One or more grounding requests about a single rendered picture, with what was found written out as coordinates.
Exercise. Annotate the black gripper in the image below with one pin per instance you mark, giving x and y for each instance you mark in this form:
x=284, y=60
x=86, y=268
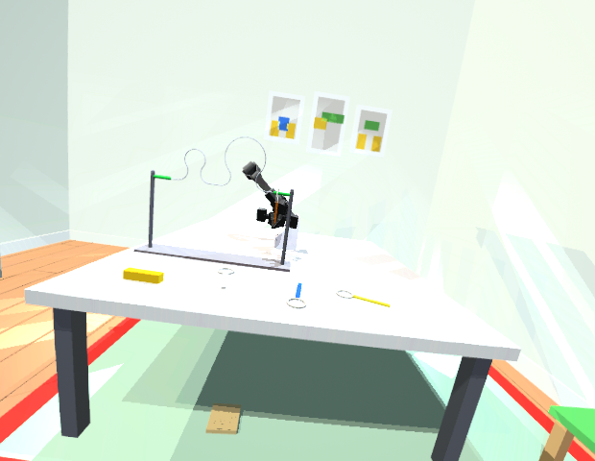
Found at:
x=261, y=216

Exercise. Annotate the silver loop with yellow handle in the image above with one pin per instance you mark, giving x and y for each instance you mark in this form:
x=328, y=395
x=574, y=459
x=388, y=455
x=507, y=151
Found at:
x=362, y=298

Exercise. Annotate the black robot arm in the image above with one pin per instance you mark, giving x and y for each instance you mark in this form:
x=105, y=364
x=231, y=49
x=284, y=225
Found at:
x=251, y=170

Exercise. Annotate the yellow rectangular block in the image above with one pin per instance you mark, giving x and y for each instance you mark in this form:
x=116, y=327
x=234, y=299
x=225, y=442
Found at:
x=143, y=275

